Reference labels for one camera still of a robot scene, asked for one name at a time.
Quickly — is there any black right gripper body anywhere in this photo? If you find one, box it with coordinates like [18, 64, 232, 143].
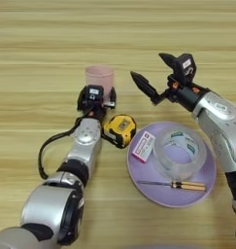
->
[152, 76, 212, 113]

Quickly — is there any small pink white box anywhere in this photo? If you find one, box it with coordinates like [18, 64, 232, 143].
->
[131, 129, 156, 164]

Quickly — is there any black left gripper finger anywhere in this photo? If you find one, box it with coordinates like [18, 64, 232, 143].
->
[109, 86, 118, 110]
[77, 91, 86, 112]

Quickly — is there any small yellow handled screwdriver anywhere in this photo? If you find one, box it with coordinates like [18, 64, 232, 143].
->
[136, 180, 208, 193]

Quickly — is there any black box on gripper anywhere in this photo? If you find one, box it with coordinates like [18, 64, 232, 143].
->
[173, 53, 198, 87]
[80, 85, 105, 105]

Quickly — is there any yellow black tape measure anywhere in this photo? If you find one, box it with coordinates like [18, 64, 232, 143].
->
[101, 114, 138, 150]

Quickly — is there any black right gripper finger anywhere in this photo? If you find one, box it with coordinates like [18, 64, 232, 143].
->
[158, 53, 180, 70]
[129, 70, 163, 105]

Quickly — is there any purple round plate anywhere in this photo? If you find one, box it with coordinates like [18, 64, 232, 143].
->
[126, 122, 218, 209]

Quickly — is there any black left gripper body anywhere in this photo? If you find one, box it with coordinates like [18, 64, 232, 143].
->
[80, 100, 117, 124]

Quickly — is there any pink plastic cup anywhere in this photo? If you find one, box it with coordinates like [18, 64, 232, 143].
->
[84, 65, 116, 99]

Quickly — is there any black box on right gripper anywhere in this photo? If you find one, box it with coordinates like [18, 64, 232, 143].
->
[173, 53, 198, 87]

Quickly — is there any clear adhesive tape roll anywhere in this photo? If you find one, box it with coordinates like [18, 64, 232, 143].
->
[152, 125, 208, 181]

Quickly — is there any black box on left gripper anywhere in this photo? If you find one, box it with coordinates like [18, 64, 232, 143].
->
[80, 85, 105, 105]

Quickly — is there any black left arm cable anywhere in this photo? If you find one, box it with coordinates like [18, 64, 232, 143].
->
[37, 117, 84, 181]

